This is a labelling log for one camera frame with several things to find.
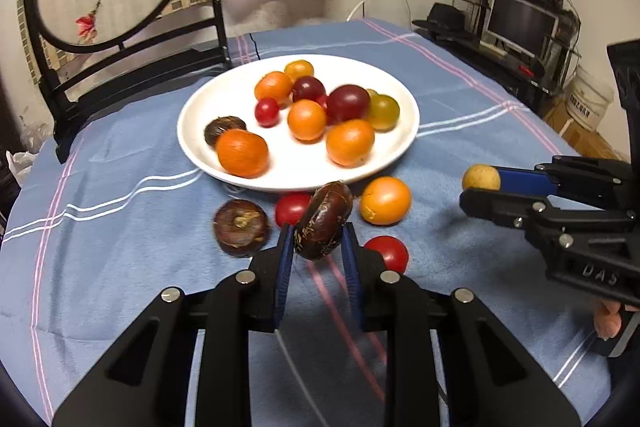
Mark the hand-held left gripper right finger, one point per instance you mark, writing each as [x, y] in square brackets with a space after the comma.
[350, 267]

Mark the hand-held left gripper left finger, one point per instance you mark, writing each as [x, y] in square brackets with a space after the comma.
[283, 267]

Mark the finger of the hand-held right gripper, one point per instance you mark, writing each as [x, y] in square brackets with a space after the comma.
[495, 207]
[522, 180]

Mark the dark brown water chestnut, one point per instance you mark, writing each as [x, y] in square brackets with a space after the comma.
[241, 227]
[225, 128]
[323, 221]

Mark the white oval plate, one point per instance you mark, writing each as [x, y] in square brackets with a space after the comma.
[300, 172]

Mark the large orange mandarin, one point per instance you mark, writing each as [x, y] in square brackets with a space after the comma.
[242, 153]
[350, 142]

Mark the green-orange round fruit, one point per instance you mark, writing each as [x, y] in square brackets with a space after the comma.
[385, 113]

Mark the small smooth orange fruit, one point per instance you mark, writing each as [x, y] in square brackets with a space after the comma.
[306, 120]
[273, 87]
[299, 69]
[385, 200]

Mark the red cherry tomato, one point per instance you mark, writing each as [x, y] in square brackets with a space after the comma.
[322, 102]
[291, 208]
[387, 253]
[266, 112]

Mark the dark red plum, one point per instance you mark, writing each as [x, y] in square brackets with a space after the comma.
[348, 103]
[308, 88]

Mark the person's right hand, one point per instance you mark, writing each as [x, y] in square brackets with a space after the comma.
[607, 319]

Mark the cardboard box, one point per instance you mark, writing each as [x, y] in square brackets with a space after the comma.
[585, 142]

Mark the white plastic bucket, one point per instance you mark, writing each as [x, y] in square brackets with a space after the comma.
[592, 99]

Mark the black metal desk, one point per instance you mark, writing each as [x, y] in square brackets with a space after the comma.
[500, 67]

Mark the computer monitor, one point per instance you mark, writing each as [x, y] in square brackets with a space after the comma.
[520, 22]

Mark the black hat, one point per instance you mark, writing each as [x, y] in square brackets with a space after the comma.
[442, 22]

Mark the white plastic bag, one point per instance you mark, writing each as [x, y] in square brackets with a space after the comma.
[17, 167]

